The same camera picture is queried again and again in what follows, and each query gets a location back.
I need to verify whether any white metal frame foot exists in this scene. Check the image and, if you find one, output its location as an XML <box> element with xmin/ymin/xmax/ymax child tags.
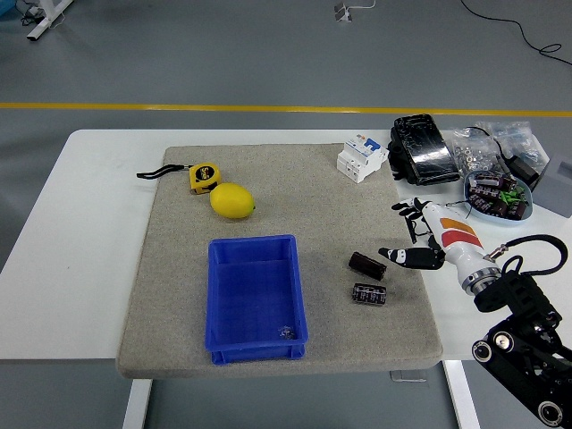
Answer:
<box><xmin>25</xmin><ymin>0</ymin><xmax>75</xmax><ymax>44</ymax></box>

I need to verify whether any metal table bracket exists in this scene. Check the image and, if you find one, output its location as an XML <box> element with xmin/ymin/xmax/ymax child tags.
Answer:
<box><xmin>388</xmin><ymin>369</ymin><xmax>428</xmax><ymax>383</ymax></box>

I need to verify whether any white blue circuit breaker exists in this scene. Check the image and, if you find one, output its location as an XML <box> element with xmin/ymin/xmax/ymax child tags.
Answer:
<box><xmin>336</xmin><ymin>136</ymin><xmax>390</xmax><ymax>185</ymax></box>

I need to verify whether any white floor power strip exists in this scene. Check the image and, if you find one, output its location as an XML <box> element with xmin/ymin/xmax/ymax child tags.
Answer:
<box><xmin>332</xmin><ymin>0</ymin><xmax>376</xmax><ymax>23</ymax></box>

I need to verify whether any black floor cable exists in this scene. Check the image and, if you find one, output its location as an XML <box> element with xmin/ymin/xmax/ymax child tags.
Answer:
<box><xmin>459</xmin><ymin>0</ymin><xmax>572</xmax><ymax>68</ymax></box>

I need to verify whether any yellow tape measure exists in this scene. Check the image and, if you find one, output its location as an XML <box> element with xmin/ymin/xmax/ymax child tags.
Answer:
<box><xmin>136</xmin><ymin>162</ymin><xmax>223</xmax><ymax>196</ymax></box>

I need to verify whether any light blue bowl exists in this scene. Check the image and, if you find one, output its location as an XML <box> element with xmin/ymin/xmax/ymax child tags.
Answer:
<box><xmin>462</xmin><ymin>169</ymin><xmax>535</xmax><ymax>224</ymax></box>

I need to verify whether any green plastic connector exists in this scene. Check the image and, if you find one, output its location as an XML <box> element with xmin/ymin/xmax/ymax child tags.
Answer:
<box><xmin>500</xmin><ymin>187</ymin><xmax>526</xmax><ymax>206</ymax></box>

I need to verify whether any grey-brown felt mat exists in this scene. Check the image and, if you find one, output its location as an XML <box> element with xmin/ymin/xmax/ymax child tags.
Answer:
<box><xmin>114</xmin><ymin>142</ymin><xmax>444</xmax><ymax>381</ymax></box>

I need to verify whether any white table leg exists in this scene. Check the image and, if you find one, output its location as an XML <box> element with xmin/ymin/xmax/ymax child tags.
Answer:
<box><xmin>442</xmin><ymin>359</ymin><xmax>482</xmax><ymax>429</ymax></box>
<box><xmin>121</xmin><ymin>378</ymin><xmax>153</xmax><ymax>429</ymax></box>

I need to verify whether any blue plastic box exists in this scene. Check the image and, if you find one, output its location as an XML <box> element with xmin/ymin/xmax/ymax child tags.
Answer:
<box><xmin>204</xmin><ymin>233</ymin><xmax>309</xmax><ymax>366</ymax></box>

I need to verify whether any black adapter with cable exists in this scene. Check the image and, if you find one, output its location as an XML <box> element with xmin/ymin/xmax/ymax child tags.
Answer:
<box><xmin>464</xmin><ymin>126</ymin><xmax>543</xmax><ymax>188</ymax></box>

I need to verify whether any clear bag of blue parts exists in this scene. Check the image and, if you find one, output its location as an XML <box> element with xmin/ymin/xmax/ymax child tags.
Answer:
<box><xmin>475</xmin><ymin>120</ymin><xmax>551</xmax><ymax>166</ymax></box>

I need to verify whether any clear bag of metal nuts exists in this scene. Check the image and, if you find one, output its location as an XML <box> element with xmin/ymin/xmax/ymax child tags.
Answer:
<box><xmin>446</xmin><ymin>126</ymin><xmax>502</xmax><ymax>176</ymax></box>

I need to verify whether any yellow lemon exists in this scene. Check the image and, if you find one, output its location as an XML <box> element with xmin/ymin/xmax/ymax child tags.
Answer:
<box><xmin>209</xmin><ymin>181</ymin><xmax>257</xmax><ymax>220</ymax></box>

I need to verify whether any black adapter cord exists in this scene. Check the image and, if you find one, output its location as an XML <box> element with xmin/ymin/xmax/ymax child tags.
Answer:
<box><xmin>403</xmin><ymin>213</ymin><xmax>421</xmax><ymax>245</ymax></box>

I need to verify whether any glossy black case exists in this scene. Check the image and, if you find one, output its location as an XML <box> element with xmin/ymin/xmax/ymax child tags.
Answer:
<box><xmin>387</xmin><ymin>113</ymin><xmax>462</xmax><ymax>187</ymax></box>

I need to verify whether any glossy black cylindrical battery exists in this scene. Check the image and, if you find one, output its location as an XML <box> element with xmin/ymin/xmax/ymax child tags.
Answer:
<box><xmin>348</xmin><ymin>251</ymin><xmax>388</xmax><ymax>282</ymax></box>

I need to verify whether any thin wire loop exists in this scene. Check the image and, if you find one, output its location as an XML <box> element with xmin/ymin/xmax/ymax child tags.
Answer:
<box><xmin>446</xmin><ymin>200</ymin><xmax>475</xmax><ymax>221</ymax></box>

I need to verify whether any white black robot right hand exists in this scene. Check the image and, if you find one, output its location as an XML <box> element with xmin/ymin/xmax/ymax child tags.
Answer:
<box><xmin>378</xmin><ymin>197</ymin><xmax>499</xmax><ymax>283</ymax></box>

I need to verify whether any black cylindrical battery white print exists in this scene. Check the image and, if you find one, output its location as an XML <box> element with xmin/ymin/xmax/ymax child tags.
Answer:
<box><xmin>351</xmin><ymin>282</ymin><xmax>388</xmax><ymax>307</ymax></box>

